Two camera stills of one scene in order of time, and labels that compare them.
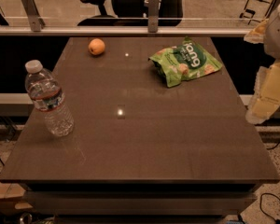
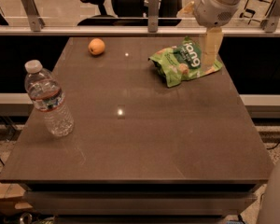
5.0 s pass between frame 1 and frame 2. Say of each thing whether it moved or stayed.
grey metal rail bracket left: stayed
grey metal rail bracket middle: stayed
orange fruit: stayed
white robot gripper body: moved
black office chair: stayed
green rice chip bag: stayed
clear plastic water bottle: stayed
